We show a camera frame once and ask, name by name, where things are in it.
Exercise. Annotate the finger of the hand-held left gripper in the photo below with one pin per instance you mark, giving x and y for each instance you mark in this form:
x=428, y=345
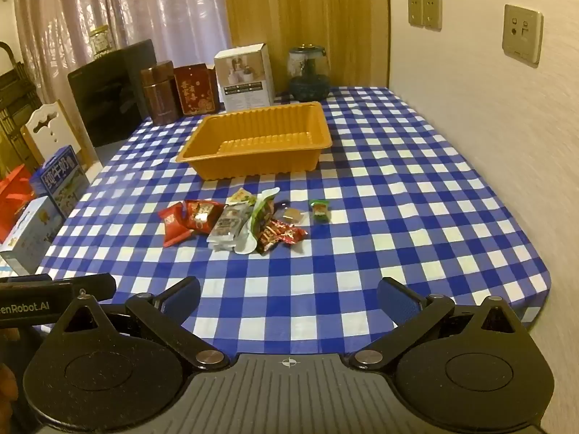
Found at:
x=25, y=278
x=97, y=285

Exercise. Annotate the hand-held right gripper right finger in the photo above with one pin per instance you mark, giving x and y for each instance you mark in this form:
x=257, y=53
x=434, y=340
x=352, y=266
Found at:
x=398, y=300

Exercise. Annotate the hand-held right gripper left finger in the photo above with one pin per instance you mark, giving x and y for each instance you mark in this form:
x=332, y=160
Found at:
x=180, y=297

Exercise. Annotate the grey snack packet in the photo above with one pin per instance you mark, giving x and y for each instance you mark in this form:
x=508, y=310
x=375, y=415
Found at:
x=228, y=228

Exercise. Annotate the red patterned snack packet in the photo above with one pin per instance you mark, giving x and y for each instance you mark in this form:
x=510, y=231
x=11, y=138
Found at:
x=203, y=214

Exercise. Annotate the small yellow green snack packet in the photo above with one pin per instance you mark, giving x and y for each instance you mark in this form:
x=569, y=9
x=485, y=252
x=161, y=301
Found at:
x=240, y=196

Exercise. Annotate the small green candy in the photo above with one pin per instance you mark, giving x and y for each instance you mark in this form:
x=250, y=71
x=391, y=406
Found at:
x=320, y=211

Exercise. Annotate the white green snack packet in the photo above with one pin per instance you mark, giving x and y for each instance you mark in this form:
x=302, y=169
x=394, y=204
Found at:
x=261, y=208

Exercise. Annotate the brown candy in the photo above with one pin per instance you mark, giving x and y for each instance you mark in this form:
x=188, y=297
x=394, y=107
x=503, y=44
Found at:
x=291, y=214

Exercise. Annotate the orange plastic tray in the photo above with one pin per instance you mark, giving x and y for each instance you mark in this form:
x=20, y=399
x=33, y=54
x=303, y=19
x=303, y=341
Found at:
x=271, y=162

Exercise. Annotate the person's left hand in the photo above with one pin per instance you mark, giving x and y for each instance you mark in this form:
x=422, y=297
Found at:
x=7, y=386

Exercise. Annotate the light blue box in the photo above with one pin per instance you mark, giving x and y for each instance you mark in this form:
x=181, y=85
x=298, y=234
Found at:
x=29, y=235

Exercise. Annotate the blue white checked tablecloth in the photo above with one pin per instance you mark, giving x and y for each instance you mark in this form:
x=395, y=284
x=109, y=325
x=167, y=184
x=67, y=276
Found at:
x=362, y=235

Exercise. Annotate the red gift bag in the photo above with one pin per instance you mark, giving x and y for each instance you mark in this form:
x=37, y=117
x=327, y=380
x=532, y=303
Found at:
x=13, y=203

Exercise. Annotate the blue milk carton box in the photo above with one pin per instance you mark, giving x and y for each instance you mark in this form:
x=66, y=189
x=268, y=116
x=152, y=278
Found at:
x=61, y=185

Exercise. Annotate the white wooden chair back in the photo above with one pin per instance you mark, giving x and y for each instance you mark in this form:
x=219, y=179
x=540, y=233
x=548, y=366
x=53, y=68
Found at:
x=47, y=131

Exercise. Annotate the dark bamboo rack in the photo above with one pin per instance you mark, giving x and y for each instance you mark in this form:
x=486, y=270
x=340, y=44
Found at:
x=16, y=108

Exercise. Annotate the black appliance box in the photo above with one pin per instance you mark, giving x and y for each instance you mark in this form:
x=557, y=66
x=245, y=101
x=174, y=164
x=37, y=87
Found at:
x=108, y=99

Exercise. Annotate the brown cylindrical tin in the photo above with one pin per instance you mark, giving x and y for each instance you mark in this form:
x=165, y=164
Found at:
x=158, y=95

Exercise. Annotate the red decorated tin box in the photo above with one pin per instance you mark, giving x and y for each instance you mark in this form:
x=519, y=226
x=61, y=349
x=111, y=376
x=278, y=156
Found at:
x=197, y=90

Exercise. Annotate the white carton box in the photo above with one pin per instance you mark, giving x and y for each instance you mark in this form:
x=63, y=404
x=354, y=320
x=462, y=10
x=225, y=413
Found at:
x=246, y=79

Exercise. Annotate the round glass jar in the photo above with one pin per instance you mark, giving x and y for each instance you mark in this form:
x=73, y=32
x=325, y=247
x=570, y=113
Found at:
x=310, y=77

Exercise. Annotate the small glass jar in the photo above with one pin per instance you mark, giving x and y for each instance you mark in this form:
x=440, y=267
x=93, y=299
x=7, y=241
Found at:
x=100, y=43

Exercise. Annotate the pale patterned curtain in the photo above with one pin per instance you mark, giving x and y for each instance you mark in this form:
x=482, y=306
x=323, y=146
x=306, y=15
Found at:
x=135, y=4

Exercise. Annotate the beige wall socket plate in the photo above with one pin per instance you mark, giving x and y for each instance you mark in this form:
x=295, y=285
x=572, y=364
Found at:
x=522, y=34

